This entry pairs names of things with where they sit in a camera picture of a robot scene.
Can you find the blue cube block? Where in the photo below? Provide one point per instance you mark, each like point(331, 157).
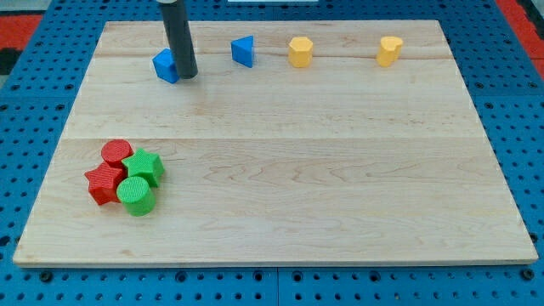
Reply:
point(165, 66)

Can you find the light wooden board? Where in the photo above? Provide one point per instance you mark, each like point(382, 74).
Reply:
point(341, 163)

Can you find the yellow hexagonal prism block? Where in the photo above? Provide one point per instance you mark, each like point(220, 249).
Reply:
point(300, 53)

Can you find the blue triangular prism block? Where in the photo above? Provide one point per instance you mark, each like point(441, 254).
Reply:
point(242, 51)

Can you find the green star block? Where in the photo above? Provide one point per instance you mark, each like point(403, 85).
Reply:
point(146, 165)

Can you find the green cylinder block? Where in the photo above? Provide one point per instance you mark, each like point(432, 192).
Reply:
point(136, 196)

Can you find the red cylinder block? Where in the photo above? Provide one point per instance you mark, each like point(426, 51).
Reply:
point(114, 151)

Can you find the yellow heart block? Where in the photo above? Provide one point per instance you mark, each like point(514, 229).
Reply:
point(389, 50)

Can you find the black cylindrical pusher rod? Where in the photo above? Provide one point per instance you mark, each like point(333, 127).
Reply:
point(177, 28)

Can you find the red star block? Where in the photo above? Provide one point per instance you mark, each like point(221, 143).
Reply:
point(103, 182)

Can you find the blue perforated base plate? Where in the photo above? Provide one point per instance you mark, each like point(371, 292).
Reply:
point(500, 76)

